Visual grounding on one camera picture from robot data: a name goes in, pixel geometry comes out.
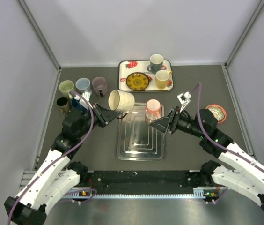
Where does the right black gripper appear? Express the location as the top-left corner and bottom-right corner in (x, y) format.
(149, 106), (205, 139)

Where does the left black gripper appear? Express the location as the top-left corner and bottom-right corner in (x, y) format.
(76, 102), (121, 138)

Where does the pink mug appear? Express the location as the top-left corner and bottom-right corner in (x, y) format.
(145, 99), (161, 124)

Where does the cream white mug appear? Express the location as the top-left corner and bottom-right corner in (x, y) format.
(108, 90), (135, 111)

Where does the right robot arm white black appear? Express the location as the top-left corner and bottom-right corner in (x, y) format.
(150, 108), (264, 212)

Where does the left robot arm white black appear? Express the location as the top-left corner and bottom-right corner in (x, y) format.
(4, 103), (120, 225)

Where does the mauve purple mug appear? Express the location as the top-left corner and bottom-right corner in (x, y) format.
(92, 77), (108, 97)

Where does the dark blue mug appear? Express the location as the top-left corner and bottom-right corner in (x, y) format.
(71, 98), (87, 112)

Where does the light blue mug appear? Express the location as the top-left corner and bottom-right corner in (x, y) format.
(75, 78), (92, 94)

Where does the black gold mug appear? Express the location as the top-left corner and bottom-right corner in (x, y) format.
(56, 97), (71, 113)

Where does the yellow mug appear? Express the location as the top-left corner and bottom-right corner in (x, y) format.
(155, 70), (172, 90)

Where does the light green mug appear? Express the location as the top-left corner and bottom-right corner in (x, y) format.
(59, 80), (76, 99)

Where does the grey green mug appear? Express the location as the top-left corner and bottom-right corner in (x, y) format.
(147, 54), (164, 74)

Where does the silver metal tray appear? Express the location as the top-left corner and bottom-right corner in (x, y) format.
(117, 103), (166, 162)

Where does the yellow patterned plate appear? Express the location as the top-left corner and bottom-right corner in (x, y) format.
(126, 72), (150, 91)

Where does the strawberry pattern white tray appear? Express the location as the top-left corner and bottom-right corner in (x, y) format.
(118, 60), (174, 92)

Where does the pink patterned bowl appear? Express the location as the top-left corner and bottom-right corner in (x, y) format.
(206, 104), (227, 123)

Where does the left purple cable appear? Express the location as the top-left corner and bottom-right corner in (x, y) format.
(7, 91), (98, 225)

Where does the purple cable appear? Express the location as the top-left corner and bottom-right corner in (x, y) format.
(188, 82), (264, 183)
(7, 91), (98, 225)

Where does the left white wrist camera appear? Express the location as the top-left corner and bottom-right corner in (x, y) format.
(74, 91), (92, 110)

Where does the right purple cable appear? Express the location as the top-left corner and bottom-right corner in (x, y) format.
(188, 82), (264, 183)

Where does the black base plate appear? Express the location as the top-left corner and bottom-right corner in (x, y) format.
(78, 171), (216, 195)

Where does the grey slotted cable duct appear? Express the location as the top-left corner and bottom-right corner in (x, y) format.
(62, 188), (219, 199)

